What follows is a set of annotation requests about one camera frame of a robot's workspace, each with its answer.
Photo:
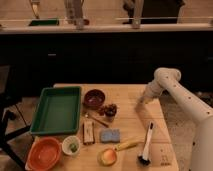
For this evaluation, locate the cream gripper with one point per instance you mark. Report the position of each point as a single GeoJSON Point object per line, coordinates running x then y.
{"type": "Point", "coordinates": [151, 92]}

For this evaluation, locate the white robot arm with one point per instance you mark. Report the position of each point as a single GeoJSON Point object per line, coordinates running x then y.
{"type": "Point", "coordinates": [200, 112]}

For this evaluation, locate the green plastic tray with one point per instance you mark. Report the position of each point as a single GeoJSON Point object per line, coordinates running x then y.
{"type": "Point", "coordinates": [58, 111]}

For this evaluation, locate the dark green background tray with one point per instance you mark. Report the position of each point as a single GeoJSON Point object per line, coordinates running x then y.
{"type": "Point", "coordinates": [51, 22]}

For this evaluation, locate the bunch of dark grapes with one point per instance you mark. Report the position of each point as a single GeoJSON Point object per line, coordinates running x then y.
{"type": "Point", "coordinates": [109, 110]}

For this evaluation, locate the dark red bowl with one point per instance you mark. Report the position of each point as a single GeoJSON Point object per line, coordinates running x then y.
{"type": "Point", "coordinates": [94, 98]}

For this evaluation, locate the blue sponge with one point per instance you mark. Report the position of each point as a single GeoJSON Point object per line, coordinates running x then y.
{"type": "Point", "coordinates": [110, 136]}

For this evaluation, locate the black white dish brush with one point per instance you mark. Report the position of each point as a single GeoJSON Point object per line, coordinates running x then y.
{"type": "Point", "coordinates": [143, 157]}

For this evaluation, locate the wooden rectangular block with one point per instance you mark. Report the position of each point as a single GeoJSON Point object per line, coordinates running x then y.
{"type": "Point", "coordinates": [88, 132]}

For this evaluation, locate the small white cup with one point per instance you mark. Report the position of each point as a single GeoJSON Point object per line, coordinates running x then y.
{"type": "Point", "coordinates": [71, 146]}

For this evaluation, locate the orange bowl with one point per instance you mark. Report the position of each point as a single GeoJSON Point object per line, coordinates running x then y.
{"type": "Point", "coordinates": [44, 154]}

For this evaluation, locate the black chair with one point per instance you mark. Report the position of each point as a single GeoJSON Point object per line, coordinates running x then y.
{"type": "Point", "coordinates": [7, 100]}

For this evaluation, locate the wooden handled spoon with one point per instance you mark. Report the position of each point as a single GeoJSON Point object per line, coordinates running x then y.
{"type": "Point", "coordinates": [87, 115]}

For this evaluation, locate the yellow handled orange scoop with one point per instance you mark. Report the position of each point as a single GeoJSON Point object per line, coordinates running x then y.
{"type": "Point", "coordinates": [108, 156]}

